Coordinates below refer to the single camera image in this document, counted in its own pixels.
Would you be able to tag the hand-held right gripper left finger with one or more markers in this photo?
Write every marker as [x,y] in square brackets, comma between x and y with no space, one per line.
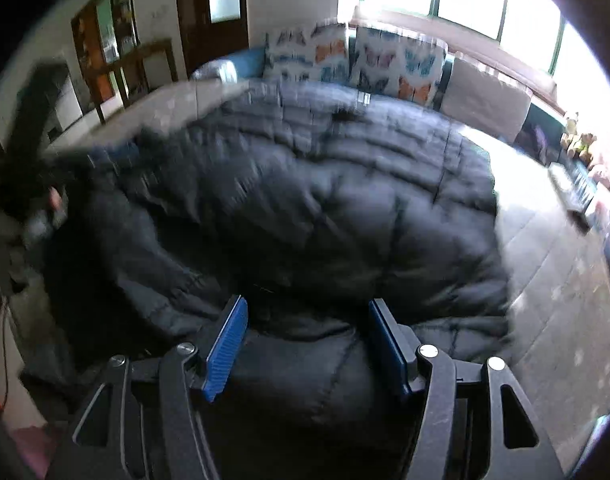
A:
[227,345]

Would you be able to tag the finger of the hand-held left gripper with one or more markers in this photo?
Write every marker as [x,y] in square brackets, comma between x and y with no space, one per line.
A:
[115,152]

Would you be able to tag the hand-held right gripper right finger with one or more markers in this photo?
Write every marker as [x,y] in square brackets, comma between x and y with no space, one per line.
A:
[385,345]

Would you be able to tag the black puffer jacket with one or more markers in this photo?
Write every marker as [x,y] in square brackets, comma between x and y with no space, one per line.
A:
[310,210]

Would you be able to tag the person's left hand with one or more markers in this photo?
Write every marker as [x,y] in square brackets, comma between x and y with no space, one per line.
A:
[56,199]

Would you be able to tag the white refrigerator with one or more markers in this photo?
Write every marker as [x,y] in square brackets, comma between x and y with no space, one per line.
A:
[70,105]

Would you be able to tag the wooden display cabinet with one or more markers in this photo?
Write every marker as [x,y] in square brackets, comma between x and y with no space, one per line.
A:
[85,35]

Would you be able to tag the wooden side table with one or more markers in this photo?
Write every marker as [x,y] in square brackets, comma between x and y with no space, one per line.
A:
[155,47]

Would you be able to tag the small patterned cushion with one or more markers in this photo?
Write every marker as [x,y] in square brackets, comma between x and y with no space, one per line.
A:
[217,70]

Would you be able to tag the dark wooden door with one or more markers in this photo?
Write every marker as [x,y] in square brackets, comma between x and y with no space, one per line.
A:
[195,35]

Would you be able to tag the grey star-print mattress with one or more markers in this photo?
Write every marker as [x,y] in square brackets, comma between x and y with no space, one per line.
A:
[550,285]

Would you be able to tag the pink cloth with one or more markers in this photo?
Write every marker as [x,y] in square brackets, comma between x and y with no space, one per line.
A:
[32,447]

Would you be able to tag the small butterfly-print pillow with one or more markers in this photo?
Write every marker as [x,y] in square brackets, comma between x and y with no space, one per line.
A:
[330,55]

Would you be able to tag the clear bag of toys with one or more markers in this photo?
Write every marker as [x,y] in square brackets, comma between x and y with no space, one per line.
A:
[607,225]

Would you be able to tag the purple folded umbrella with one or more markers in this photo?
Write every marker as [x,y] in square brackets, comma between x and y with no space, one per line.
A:
[540,139]

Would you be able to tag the plain grey pillow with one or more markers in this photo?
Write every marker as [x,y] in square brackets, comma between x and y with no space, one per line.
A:
[485,100]

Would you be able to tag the pink pig plush toy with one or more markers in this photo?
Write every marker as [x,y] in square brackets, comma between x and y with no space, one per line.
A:
[601,177]

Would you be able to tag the brown bear plush toy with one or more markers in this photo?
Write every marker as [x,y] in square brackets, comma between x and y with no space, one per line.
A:
[581,146]

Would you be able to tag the large butterfly-print pillow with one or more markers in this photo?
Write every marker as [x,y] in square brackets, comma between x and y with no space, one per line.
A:
[400,65]

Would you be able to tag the panda plush toy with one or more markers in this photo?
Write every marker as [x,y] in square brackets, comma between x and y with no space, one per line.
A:
[571,124]

